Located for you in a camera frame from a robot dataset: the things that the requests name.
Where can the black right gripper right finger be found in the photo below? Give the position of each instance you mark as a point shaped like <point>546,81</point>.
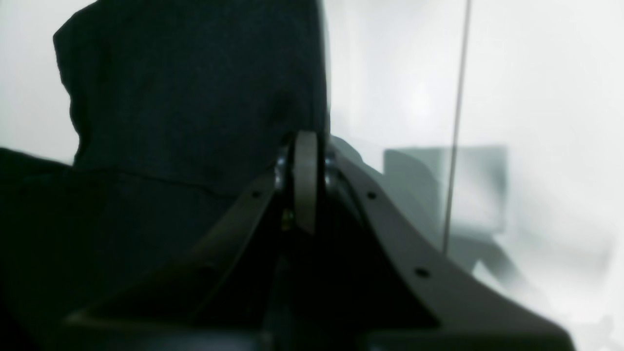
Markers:
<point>407,296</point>

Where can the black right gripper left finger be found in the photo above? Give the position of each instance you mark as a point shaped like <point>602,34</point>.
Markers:
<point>214,297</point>

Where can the black T-shirt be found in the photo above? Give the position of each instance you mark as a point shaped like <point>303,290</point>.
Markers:
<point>178,105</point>

